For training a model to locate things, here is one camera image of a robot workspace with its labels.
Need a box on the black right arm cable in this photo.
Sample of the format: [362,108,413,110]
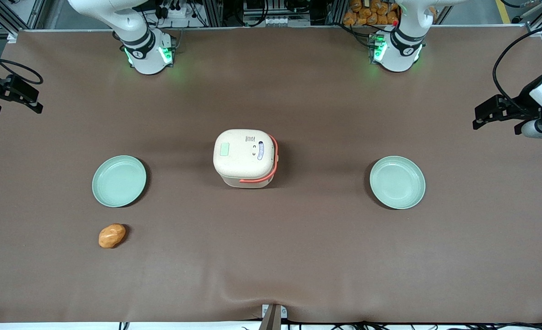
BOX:
[0,40,44,86]

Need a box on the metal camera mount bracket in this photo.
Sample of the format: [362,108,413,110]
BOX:
[261,303,288,330]

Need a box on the pile of orange breads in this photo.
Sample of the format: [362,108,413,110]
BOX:
[343,0,401,26]

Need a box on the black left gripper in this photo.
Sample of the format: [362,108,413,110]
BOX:
[472,86,542,135]

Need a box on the white power strip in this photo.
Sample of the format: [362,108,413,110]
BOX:
[160,0,194,20]

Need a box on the cream rice cooker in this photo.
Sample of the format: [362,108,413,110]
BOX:
[213,129,279,189]

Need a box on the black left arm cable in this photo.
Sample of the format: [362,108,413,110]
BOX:
[492,21,542,115]

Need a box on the pale green plate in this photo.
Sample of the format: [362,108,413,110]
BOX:
[370,156,426,210]
[92,155,147,208]

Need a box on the orange potato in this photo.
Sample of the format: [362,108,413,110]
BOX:
[98,223,127,249]

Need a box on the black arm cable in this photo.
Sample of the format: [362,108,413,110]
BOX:
[492,21,542,115]
[0,40,44,86]

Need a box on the brown table mat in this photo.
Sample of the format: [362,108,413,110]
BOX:
[0,26,542,324]

